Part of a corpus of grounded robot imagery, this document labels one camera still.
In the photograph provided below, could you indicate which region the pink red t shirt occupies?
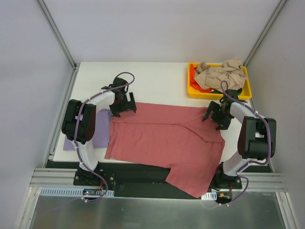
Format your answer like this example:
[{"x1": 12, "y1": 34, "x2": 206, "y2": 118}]
[{"x1": 105, "y1": 103, "x2": 225, "y2": 198}]

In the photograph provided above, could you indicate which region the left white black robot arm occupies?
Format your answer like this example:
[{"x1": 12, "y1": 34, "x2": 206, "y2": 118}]
[{"x1": 61, "y1": 72, "x2": 137, "y2": 186}]

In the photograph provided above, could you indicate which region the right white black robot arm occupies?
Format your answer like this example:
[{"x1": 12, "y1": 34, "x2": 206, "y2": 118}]
[{"x1": 203, "y1": 90, "x2": 277, "y2": 189}]

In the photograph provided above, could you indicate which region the green t shirt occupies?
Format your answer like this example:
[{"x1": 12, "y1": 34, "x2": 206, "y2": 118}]
[{"x1": 212, "y1": 88, "x2": 243, "y2": 95}]

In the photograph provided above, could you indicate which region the yellow plastic bin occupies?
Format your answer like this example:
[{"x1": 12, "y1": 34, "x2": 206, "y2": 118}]
[{"x1": 187, "y1": 62, "x2": 253, "y2": 100}]

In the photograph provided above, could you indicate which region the orange t shirt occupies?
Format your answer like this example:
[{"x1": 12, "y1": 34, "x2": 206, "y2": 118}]
[{"x1": 189, "y1": 64, "x2": 213, "y2": 93}]

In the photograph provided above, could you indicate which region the folded lavender t shirt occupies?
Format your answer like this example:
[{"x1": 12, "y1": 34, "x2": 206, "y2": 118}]
[{"x1": 63, "y1": 108, "x2": 111, "y2": 151}]

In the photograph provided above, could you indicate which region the beige crumpled t shirt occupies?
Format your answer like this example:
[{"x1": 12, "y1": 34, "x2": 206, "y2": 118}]
[{"x1": 194, "y1": 59, "x2": 247, "y2": 91}]

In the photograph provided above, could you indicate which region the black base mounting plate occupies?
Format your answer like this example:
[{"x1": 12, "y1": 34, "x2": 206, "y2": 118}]
[{"x1": 46, "y1": 161, "x2": 272, "y2": 199}]

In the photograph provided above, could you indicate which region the right white cable duct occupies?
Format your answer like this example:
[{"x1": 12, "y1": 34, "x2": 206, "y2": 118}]
[{"x1": 201, "y1": 191, "x2": 217, "y2": 201}]

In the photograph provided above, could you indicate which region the white cable duct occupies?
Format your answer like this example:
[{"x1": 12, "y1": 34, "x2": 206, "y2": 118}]
[
  {"x1": 40, "y1": 187, "x2": 114, "y2": 198},
  {"x1": 201, "y1": 191, "x2": 217, "y2": 201}
]

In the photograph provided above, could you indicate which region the aluminium front frame rail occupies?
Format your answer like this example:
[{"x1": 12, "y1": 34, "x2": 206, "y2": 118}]
[{"x1": 30, "y1": 168, "x2": 288, "y2": 192}]

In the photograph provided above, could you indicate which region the left white cable duct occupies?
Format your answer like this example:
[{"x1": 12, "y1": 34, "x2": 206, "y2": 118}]
[{"x1": 40, "y1": 187, "x2": 114, "y2": 198}]

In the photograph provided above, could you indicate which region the left aluminium corner post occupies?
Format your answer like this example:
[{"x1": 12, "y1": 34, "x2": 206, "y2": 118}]
[{"x1": 36, "y1": 0, "x2": 79, "y2": 70}]

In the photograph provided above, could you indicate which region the aluminium corner post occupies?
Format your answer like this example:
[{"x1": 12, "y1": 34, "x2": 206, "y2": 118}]
[
  {"x1": 36, "y1": 0, "x2": 79, "y2": 70},
  {"x1": 244, "y1": 0, "x2": 289, "y2": 67}
]

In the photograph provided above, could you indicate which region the right aluminium corner post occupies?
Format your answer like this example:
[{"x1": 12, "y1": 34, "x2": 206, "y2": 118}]
[{"x1": 244, "y1": 0, "x2": 289, "y2": 67}]

